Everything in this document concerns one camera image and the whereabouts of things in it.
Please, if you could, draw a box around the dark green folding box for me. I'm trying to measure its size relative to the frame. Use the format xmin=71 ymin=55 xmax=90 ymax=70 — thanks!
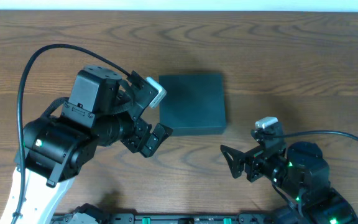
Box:
xmin=159 ymin=73 xmax=227 ymax=136

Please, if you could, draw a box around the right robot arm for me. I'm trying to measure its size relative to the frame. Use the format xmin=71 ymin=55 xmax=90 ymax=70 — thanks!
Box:
xmin=244 ymin=141 xmax=358 ymax=223

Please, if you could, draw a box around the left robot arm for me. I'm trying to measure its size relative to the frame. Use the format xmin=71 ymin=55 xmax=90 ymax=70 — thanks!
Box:
xmin=0 ymin=65 xmax=226 ymax=223

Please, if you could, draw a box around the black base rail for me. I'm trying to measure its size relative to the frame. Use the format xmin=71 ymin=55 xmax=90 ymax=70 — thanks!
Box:
xmin=50 ymin=213 xmax=276 ymax=224

